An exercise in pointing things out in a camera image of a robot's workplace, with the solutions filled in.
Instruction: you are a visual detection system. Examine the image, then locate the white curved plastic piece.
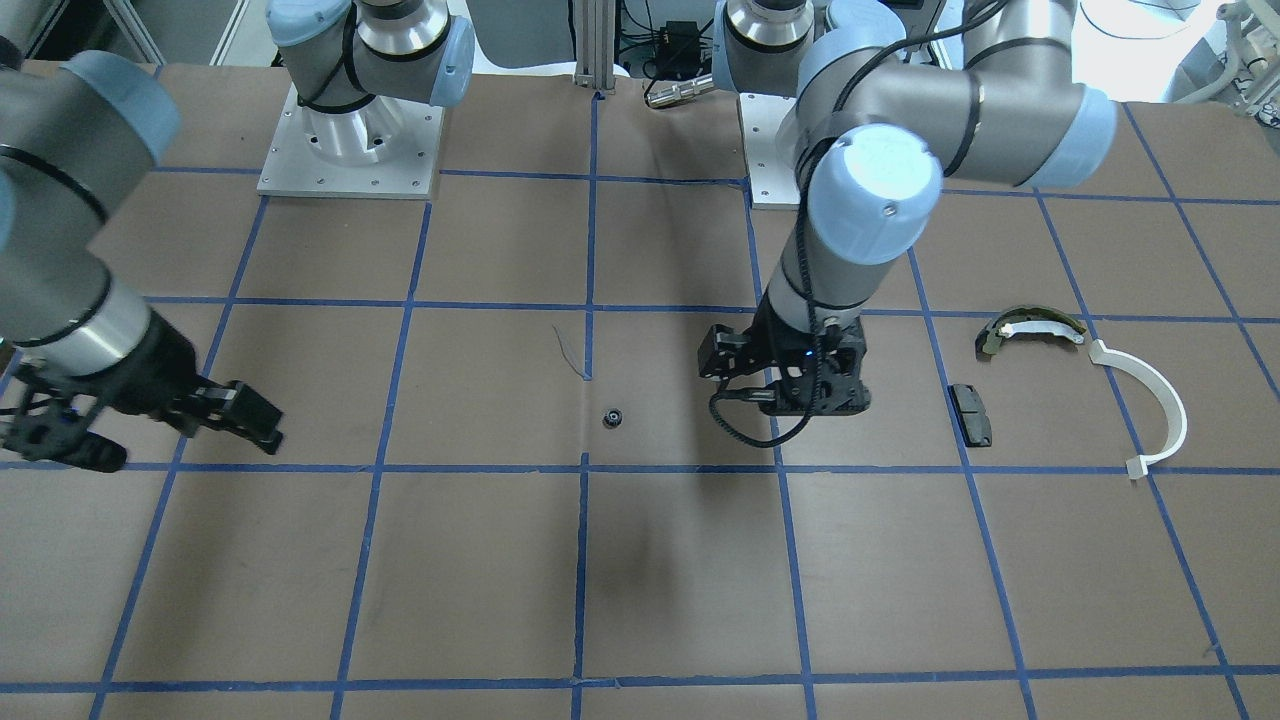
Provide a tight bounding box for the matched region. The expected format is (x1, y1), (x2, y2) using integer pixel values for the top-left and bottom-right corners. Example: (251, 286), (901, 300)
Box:
(1088, 340), (1189, 480)

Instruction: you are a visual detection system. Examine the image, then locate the black brake pad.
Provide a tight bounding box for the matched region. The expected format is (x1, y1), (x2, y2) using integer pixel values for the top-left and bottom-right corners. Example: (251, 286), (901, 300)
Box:
(948, 383), (993, 448)

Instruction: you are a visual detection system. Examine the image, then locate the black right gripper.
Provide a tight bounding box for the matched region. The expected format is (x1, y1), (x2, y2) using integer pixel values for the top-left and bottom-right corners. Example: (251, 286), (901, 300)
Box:
(3, 313), (284, 473)

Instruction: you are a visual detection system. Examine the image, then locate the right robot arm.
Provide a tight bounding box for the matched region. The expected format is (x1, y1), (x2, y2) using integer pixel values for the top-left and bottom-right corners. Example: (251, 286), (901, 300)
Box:
(1, 1), (476, 473)

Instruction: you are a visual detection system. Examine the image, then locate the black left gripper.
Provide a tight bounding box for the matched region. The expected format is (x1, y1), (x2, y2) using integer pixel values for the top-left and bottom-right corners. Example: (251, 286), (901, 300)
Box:
(698, 300), (872, 416)

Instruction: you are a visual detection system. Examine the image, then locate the aluminium frame post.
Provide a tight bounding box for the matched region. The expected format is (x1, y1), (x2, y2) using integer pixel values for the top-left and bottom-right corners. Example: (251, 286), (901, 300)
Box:
(570, 0), (617, 96)

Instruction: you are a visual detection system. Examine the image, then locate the brown grid table mat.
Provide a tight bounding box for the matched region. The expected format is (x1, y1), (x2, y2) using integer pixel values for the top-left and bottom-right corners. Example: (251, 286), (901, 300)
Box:
(3, 65), (1277, 719)

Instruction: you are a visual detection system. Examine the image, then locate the olive curved brake shoe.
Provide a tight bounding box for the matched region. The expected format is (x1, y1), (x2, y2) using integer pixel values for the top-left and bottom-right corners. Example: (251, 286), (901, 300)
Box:
(974, 304), (1088, 360)

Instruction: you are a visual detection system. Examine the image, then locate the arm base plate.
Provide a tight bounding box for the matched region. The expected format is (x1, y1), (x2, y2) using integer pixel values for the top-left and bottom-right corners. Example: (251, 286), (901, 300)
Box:
(739, 94), (799, 210)
(257, 90), (447, 201)

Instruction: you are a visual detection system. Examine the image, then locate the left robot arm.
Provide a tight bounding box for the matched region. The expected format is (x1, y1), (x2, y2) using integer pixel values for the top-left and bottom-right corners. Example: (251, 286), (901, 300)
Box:
(699, 1), (1117, 416)

